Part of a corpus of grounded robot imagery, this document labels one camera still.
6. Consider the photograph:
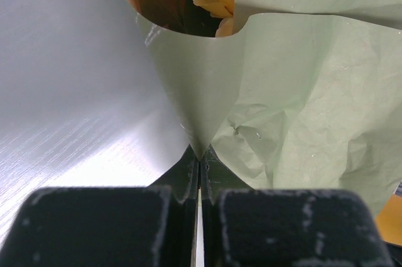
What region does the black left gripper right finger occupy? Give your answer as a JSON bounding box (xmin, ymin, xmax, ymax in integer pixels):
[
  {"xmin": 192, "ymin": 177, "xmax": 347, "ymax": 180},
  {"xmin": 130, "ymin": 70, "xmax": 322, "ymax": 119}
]
[{"xmin": 200, "ymin": 148, "xmax": 395, "ymax": 266}]

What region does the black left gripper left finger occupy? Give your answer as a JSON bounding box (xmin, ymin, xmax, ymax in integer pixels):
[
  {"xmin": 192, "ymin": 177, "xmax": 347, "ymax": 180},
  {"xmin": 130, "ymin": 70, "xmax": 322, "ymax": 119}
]
[{"xmin": 1, "ymin": 148, "xmax": 199, "ymax": 266}]

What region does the green and peach wrapping paper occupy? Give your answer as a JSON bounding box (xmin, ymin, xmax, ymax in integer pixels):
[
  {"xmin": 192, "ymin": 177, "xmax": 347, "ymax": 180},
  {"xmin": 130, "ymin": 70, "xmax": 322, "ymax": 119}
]
[{"xmin": 128, "ymin": 0, "xmax": 401, "ymax": 245}]

